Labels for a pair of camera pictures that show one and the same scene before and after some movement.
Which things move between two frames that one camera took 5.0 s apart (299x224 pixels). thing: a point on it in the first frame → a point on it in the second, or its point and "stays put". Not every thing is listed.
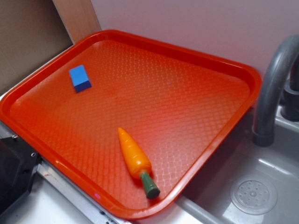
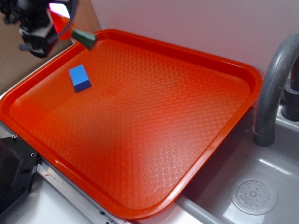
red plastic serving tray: x=131 y=125 stays put
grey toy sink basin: x=248 y=183 stays put
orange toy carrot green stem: x=139 y=163 → x=64 y=27
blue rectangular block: x=80 y=79 stays put
